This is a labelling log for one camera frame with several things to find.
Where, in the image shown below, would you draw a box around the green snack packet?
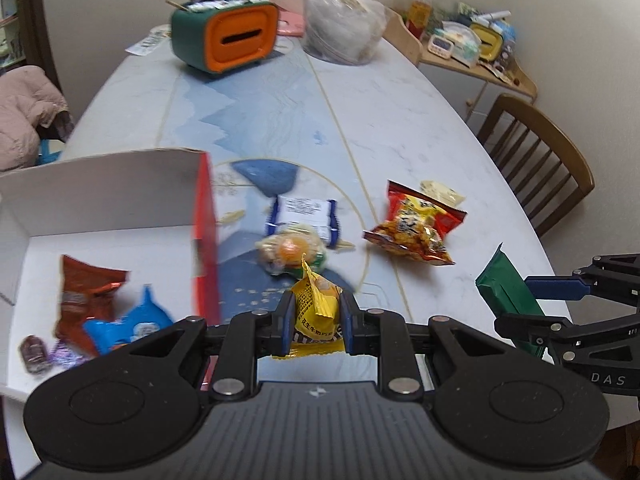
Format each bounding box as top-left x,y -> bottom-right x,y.
474,242 -> 551,359

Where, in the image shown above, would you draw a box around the yellow snack packet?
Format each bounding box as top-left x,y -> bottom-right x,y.
285,255 -> 345,359

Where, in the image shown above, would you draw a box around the red yellow chips bag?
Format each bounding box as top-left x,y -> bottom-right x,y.
362,180 -> 466,266

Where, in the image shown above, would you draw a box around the cream white snack packet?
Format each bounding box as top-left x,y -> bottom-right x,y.
420,180 -> 465,208

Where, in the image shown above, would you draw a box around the clear wrapped orange jelly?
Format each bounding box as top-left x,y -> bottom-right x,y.
255,223 -> 326,278

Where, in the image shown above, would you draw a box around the white blue snack packet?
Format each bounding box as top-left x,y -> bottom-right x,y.
265,195 -> 341,249

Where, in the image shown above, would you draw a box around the wooden chair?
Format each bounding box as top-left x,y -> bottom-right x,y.
477,93 -> 594,237

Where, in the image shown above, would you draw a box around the white red cardboard box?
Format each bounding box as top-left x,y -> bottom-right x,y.
0,147 -> 222,403

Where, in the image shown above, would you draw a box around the red-brown foil snack bag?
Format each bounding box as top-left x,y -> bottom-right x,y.
54,255 -> 128,356

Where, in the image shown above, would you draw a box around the wooden side shelf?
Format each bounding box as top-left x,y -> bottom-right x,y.
384,0 -> 538,129

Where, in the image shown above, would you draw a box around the dark purple wrapped candy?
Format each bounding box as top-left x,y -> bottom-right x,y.
20,335 -> 52,375

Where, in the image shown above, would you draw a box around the clear plastic bag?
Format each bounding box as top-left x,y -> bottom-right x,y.
302,0 -> 388,66

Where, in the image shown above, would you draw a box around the green orange tissue box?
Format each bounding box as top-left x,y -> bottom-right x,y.
169,0 -> 279,76

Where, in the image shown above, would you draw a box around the small paper packet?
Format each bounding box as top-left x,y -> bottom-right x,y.
126,30 -> 169,56

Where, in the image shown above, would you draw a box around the pink puffer jacket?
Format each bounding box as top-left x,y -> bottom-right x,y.
0,65 -> 75,172

